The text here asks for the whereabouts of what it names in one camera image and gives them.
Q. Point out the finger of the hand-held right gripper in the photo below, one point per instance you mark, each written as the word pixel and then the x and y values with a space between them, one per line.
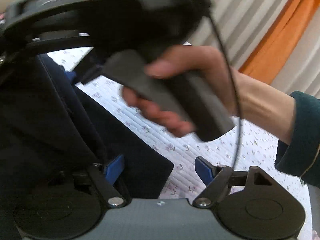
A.
pixel 87 67

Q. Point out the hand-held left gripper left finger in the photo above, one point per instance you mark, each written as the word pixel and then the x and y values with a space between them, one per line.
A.
pixel 113 167

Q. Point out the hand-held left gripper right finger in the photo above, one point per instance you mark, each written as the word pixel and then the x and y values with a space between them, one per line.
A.
pixel 203 171

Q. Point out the dark navy striped-sleeve hoodie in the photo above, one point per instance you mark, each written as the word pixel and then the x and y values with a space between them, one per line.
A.
pixel 37 117

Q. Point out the person's right forearm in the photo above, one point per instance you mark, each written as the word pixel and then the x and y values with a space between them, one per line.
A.
pixel 270 105

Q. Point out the person's right hand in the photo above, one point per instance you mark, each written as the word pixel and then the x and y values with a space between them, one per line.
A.
pixel 200 60

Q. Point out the pale pleated curtain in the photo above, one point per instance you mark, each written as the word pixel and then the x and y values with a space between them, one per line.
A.
pixel 240 10

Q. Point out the orange curtain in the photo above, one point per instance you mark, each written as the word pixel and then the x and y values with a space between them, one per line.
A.
pixel 282 37

